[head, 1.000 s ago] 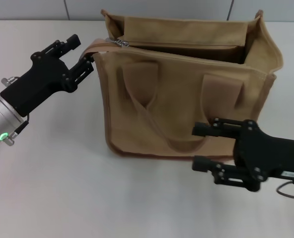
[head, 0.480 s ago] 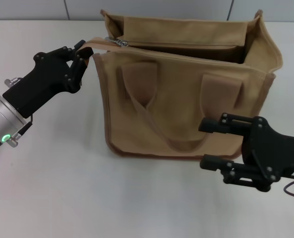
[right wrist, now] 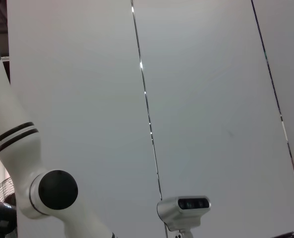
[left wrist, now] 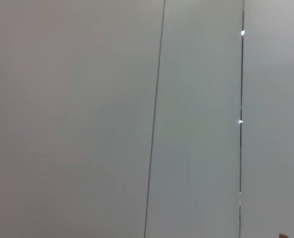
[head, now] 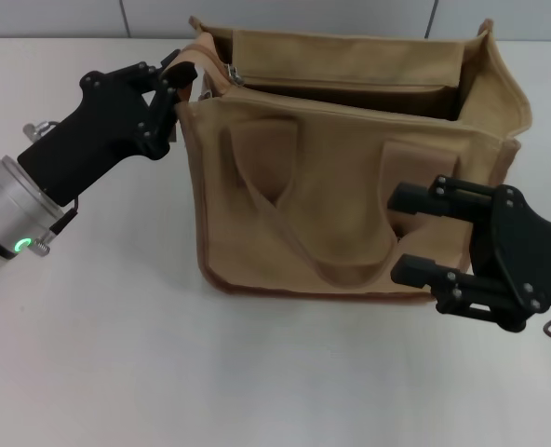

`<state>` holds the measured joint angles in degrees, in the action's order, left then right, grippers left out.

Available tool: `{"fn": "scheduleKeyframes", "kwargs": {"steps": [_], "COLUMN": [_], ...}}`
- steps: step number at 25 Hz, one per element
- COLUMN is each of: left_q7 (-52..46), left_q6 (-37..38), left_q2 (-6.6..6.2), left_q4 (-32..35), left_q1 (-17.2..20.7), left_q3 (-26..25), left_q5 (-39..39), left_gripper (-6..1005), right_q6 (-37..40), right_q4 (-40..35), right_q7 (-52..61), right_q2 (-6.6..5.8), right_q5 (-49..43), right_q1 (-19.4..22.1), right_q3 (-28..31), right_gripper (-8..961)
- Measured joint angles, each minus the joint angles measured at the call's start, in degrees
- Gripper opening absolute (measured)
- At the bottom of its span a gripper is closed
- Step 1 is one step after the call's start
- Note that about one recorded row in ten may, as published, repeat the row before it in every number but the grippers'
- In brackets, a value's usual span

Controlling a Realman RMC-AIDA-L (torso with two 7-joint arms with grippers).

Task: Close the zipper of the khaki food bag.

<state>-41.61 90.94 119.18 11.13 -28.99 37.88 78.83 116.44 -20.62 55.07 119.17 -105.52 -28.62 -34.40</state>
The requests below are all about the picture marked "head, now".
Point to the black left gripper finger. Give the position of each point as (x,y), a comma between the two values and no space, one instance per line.
(180,79)
(164,63)

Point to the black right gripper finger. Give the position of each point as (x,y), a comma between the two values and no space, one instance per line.
(424,200)
(424,274)

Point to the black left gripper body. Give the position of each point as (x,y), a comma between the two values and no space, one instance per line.
(94,135)

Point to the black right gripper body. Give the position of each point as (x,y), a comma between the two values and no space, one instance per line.
(527,251)

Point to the silver metal zipper pull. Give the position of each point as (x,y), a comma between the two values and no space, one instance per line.
(236,77)

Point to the khaki canvas food bag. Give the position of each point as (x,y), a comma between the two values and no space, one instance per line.
(331,186)

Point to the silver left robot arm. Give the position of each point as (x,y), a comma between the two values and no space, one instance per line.
(10,214)

